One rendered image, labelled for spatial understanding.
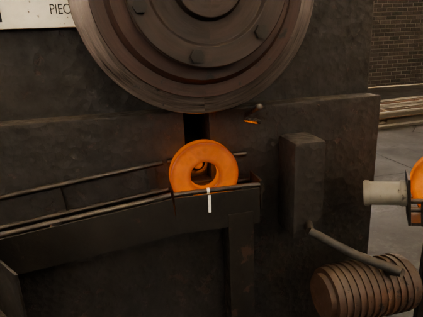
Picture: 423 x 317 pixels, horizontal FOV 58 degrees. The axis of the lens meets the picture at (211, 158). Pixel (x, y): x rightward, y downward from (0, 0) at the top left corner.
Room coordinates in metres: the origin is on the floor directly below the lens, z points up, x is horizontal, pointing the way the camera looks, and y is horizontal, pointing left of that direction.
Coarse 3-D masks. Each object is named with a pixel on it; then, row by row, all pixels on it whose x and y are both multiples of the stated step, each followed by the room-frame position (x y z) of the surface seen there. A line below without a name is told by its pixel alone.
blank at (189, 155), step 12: (192, 144) 0.80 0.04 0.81; (204, 144) 0.80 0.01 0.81; (216, 144) 0.81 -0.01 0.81; (180, 156) 0.79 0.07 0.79; (192, 156) 0.80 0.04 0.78; (204, 156) 0.80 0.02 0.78; (216, 156) 0.81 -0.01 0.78; (228, 156) 0.81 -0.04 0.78; (180, 168) 0.79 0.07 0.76; (192, 168) 0.80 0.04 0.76; (216, 168) 0.83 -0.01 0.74; (228, 168) 0.81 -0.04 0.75; (180, 180) 0.79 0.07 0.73; (216, 180) 0.82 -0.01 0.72; (228, 180) 0.81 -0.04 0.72
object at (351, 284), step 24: (336, 264) 0.75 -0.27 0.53; (360, 264) 0.74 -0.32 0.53; (408, 264) 0.75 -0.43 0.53; (312, 288) 0.76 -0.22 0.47; (336, 288) 0.69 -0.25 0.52; (360, 288) 0.69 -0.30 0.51; (384, 288) 0.70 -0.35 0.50; (408, 288) 0.70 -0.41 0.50; (336, 312) 0.68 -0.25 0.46; (360, 312) 0.68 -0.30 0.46; (384, 312) 0.70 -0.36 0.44
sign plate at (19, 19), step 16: (0, 0) 0.82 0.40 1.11; (16, 0) 0.83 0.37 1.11; (32, 0) 0.84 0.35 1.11; (48, 0) 0.84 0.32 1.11; (64, 0) 0.85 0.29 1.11; (0, 16) 0.82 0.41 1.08; (16, 16) 0.83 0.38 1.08; (32, 16) 0.84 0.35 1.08; (48, 16) 0.84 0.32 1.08; (64, 16) 0.85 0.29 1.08
